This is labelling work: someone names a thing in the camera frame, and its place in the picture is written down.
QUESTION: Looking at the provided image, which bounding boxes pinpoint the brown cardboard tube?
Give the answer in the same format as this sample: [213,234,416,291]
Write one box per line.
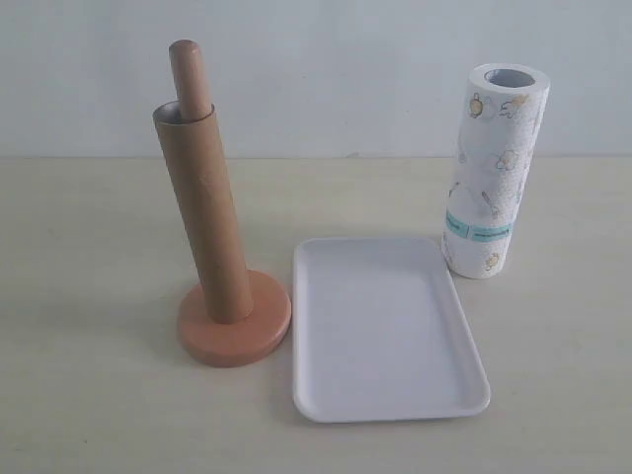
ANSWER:
[153,101,254,324]

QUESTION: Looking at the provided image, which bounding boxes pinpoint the printed white paper towel roll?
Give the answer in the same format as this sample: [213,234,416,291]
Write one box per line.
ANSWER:
[441,63,550,279]

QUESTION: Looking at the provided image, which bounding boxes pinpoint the wooden paper towel holder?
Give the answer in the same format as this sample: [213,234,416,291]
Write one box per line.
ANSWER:
[169,39,291,366]

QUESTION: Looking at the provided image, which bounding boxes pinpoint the white rectangular plastic tray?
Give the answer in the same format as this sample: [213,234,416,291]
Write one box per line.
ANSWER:
[292,237,491,424]

